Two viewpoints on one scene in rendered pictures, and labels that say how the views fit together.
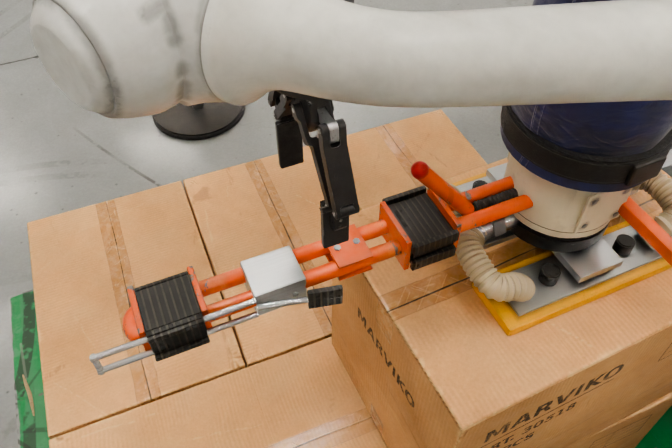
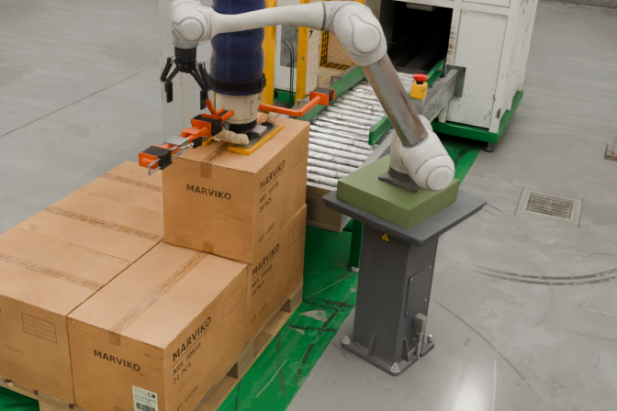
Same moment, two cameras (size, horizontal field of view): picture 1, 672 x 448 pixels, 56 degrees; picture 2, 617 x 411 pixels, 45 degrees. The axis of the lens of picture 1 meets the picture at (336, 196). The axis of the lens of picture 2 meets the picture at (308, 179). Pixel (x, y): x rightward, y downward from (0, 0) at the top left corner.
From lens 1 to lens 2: 2.22 m
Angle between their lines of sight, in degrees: 42
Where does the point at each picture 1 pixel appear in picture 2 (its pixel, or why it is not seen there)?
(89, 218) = not seen: outside the picture
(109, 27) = (202, 19)
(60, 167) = not seen: outside the picture
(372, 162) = (114, 187)
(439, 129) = (134, 167)
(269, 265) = (174, 139)
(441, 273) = (214, 151)
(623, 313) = (276, 141)
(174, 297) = (156, 149)
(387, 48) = (238, 18)
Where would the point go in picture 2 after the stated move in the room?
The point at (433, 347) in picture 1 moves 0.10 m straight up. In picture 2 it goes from (229, 163) to (229, 139)
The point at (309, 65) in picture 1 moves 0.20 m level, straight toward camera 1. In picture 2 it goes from (228, 23) to (271, 37)
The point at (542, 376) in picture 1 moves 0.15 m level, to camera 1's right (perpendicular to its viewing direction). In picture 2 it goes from (266, 158) to (294, 149)
